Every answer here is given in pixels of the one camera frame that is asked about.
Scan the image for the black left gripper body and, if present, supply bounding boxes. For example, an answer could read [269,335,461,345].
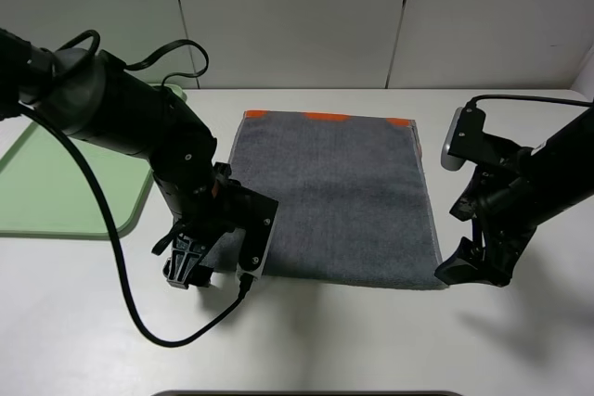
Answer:
[172,162,246,248]

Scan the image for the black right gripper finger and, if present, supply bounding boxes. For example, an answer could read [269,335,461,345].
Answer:
[433,237,510,287]
[449,168,483,221]

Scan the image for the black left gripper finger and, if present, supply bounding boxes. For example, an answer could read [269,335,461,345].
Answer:
[163,234,213,287]

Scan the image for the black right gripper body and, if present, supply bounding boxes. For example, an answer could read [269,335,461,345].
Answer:
[470,154,536,275]

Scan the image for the grey towel with orange pattern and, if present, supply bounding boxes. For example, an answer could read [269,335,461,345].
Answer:
[230,110,442,290]

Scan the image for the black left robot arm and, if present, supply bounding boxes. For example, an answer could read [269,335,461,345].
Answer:
[1,30,247,288]

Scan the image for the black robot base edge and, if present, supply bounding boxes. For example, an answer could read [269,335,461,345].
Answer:
[153,390,461,396]

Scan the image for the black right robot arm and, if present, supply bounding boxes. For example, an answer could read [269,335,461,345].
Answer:
[434,105,593,287]

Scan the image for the light green plastic tray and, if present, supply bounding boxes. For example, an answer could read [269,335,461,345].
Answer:
[0,82,187,242]

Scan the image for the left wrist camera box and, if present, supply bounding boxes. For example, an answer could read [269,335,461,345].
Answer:
[236,187,278,281]

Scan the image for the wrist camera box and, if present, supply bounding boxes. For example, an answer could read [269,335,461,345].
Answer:
[236,187,278,281]
[441,105,500,172]

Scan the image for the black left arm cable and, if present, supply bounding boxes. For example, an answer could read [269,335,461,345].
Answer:
[18,29,255,349]

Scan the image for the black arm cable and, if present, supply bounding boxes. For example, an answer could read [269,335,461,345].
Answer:
[464,94,594,114]
[18,29,255,349]

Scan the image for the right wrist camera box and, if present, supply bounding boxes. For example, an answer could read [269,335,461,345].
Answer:
[441,105,500,172]

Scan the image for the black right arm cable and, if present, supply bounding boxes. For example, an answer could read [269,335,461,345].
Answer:
[464,94,594,114]

